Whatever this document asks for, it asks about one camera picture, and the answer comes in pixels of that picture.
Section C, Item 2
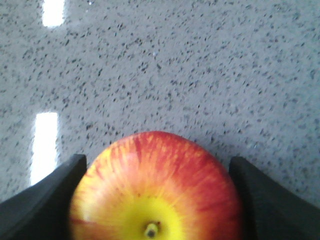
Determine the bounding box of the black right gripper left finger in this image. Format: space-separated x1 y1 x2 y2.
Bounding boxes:
0 154 87 240

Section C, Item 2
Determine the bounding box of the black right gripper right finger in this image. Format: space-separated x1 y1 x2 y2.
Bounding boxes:
228 156 320 240

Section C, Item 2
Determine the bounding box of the red yellow apple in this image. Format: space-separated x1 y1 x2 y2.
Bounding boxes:
68 131 244 240

